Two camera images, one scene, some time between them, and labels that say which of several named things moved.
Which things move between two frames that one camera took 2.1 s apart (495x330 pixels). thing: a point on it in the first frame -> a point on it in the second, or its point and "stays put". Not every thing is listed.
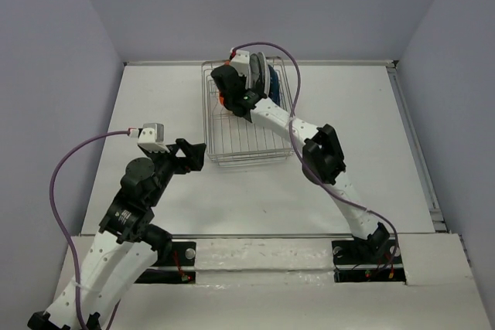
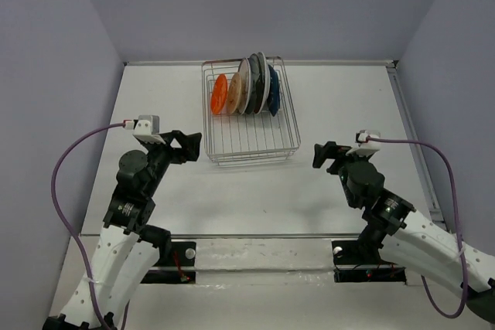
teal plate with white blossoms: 254,70 stays put
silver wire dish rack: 233,139 stays put
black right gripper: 244,79 -> 331,149
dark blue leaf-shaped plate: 274,93 stays put
